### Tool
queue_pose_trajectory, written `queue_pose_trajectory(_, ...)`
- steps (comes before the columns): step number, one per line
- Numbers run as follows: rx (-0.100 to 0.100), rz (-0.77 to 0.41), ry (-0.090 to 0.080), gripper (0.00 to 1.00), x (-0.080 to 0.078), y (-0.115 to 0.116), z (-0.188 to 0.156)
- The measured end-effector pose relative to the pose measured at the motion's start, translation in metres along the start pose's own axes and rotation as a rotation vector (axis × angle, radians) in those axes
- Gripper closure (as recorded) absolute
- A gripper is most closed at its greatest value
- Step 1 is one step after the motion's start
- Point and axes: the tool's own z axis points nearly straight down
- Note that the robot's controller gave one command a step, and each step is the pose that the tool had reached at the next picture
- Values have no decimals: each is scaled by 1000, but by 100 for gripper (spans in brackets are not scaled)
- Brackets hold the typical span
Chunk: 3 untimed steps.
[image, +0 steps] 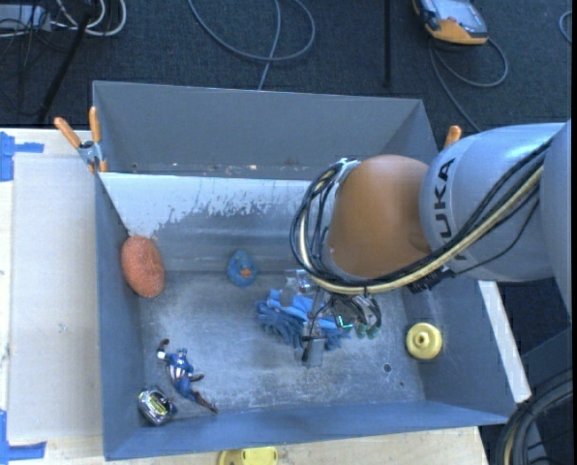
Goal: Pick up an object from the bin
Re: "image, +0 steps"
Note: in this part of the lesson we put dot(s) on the blue ball with orange mark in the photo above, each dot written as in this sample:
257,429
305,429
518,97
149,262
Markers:
242,269

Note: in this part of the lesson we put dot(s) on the blue cloth glove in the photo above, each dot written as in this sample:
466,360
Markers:
281,322

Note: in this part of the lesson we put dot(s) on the pale flat board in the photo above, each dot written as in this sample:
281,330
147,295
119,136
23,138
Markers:
51,284

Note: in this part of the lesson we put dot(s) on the chrome and yellow tape measure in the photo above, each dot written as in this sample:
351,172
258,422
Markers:
156,406

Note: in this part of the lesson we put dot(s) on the blue toy action figure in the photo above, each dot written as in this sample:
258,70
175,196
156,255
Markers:
179,368

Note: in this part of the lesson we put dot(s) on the grey metal bin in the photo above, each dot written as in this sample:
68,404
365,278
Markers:
250,356

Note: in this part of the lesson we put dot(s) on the yellow round disc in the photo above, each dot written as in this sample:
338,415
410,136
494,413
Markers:
248,456
423,341

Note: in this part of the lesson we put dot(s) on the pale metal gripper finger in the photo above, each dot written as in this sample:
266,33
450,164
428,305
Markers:
303,352
317,354

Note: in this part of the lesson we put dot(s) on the orange round scouring pad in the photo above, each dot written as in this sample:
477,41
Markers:
142,267

